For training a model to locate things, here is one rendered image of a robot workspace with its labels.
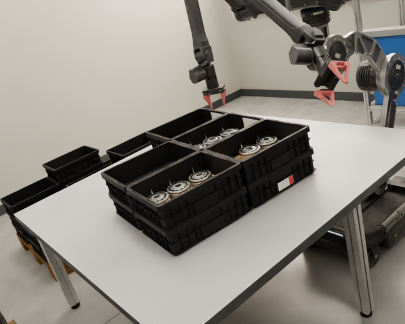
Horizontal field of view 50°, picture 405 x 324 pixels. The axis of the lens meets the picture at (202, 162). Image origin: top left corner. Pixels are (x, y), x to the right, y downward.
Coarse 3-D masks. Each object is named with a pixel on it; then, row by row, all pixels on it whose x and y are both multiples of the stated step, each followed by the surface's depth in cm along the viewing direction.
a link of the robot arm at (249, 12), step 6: (228, 0) 207; (234, 0) 207; (234, 6) 210; (240, 6) 208; (246, 6) 207; (252, 6) 209; (234, 12) 215; (246, 12) 209; (252, 12) 210; (258, 12) 212
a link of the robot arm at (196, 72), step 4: (208, 52) 196; (208, 56) 196; (212, 56) 197; (208, 60) 197; (212, 60) 198; (200, 64) 198; (204, 64) 197; (192, 68) 196; (196, 68) 196; (200, 68) 197; (192, 72) 195; (196, 72) 195; (200, 72) 196; (204, 72) 197; (192, 76) 197; (196, 76) 195; (200, 76) 196; (204, 76) 198; (192, 80) 198; (196, 80) 196; (200, 80) 197
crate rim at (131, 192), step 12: (192, 156) 195; (216, 156) 187; (168, 168) 189; (228, 168) 172; (240, 168) 174; (144, 180) 184; (216, 180) 169; (132, 192) 175; (192, 192) 164; (156, 204) 159; (168, 204) 159
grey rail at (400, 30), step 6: (366, 30) 345; (372, 30) 339; (378, 30) 334; (384, 30) 329; (390, 30) 326; (396, 30) 323; (402, 30) 319; (372, 36) 339; (378, 36) 335; (384, 36) 331
